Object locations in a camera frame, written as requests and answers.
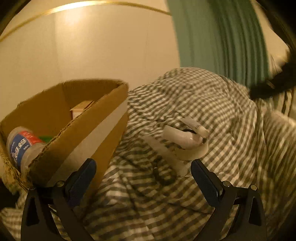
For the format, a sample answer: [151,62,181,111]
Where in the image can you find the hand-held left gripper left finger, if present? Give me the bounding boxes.
[20,158,97,241]

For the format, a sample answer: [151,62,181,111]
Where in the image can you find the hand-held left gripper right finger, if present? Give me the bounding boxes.
[190,159,269,241]

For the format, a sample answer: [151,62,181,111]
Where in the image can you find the clear bottle with blue label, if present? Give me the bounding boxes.
[6,126,47,173]

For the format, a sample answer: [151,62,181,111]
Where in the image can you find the small tan cardboard box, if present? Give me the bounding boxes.
[70,100,95,120]

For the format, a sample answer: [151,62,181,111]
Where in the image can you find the translucent tape roll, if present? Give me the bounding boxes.
[171,137,210,161]

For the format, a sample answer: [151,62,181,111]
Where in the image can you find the white plastic device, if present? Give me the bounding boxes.
[163,125,201,149]

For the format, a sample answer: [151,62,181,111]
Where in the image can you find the small labelled white tube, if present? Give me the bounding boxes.
[181,117,210,138]

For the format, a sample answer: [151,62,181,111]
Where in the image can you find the grey checked blanket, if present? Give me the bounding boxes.
[0,67,296,241]

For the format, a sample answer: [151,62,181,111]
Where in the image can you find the dark blurred object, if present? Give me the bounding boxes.
[248,50,296,100]

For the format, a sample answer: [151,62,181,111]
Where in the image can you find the green curtain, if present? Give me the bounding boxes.
[166,0,272,81]

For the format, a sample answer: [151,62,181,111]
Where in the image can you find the black hair tie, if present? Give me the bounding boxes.
[151,159,177,184]

